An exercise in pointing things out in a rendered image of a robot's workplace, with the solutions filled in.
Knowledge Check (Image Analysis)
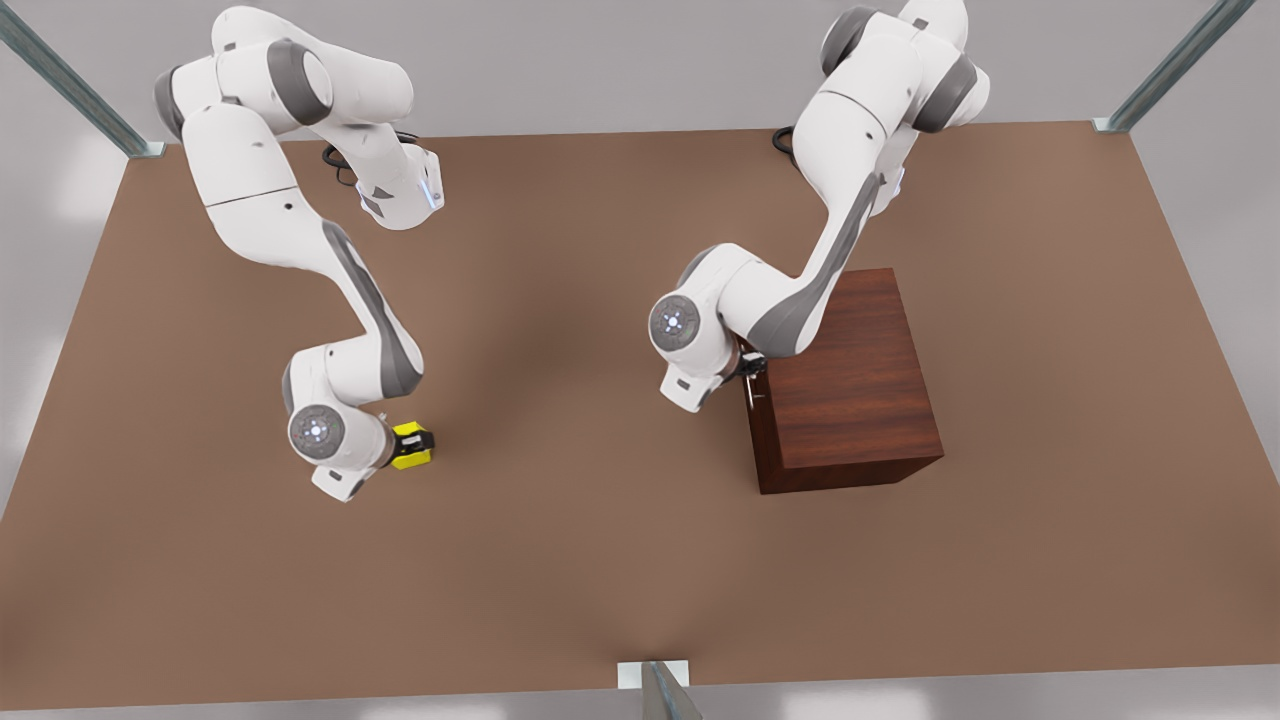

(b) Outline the dark brown wooden cabinet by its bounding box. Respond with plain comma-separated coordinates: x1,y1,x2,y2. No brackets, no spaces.
742,267,945,496

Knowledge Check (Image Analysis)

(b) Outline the yellow and black block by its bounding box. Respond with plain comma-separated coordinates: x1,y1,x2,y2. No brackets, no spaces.
389,421,438,471

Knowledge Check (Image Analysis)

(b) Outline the silver frame post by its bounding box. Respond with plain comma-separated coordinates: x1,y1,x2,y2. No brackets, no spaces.
0,4,167,160
1092,0,1258,135
617,660,703,720

